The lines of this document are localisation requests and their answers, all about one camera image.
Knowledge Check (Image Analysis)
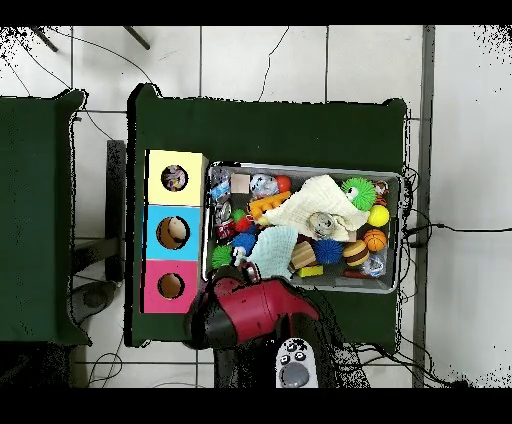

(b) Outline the mint knitted cloth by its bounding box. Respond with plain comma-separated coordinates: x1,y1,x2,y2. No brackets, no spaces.
247,224,299,280

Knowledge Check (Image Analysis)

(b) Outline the cream knitted cloth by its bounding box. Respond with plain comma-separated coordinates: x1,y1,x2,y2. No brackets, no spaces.
261,174,371,243

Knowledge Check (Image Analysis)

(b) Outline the crushed silver can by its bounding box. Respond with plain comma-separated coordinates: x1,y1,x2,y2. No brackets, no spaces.
306,211,337,240

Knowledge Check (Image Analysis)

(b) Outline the confetti print cloth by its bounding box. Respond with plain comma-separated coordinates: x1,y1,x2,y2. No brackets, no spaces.
160,164,188,192

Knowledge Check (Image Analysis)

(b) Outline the green spiky ball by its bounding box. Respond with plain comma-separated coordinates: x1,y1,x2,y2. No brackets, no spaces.
341,176,377,212

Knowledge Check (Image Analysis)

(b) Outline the wooden box with three holes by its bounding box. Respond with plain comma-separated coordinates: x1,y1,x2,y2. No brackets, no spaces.
141,149,209,315

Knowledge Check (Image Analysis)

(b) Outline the silver mesh bin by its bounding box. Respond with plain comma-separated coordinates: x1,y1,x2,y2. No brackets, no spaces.
201,161,403,295

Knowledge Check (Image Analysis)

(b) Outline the orange plastic block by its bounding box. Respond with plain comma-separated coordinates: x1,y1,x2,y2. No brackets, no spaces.
247,190,292,220

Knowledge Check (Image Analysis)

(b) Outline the ridged wooden block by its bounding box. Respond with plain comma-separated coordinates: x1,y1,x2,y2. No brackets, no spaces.
289,240,317,270

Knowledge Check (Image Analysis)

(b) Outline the large blue spiky ball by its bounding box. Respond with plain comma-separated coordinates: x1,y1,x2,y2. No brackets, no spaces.
311,238,344,265

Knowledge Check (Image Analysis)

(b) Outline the toy hamburger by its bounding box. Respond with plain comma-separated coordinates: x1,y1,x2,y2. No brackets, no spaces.
342,239,370,267

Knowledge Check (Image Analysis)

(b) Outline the orange basketball toy ball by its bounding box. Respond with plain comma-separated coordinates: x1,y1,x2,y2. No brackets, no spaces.
362,228,388,253

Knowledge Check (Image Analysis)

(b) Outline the yellow tennis ball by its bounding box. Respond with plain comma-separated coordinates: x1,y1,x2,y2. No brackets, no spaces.
366,204,391,228

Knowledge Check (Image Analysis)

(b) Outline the black tripod leg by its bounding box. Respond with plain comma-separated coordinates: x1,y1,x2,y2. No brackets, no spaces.
122,26,152,51
31,26,59,53

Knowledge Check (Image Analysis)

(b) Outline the dark green side table cloth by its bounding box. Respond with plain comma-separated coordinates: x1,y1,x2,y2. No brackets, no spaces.
0,89,92,346

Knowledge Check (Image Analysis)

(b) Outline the black power cable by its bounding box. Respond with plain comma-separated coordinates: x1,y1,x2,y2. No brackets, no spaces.
401,222,512,246

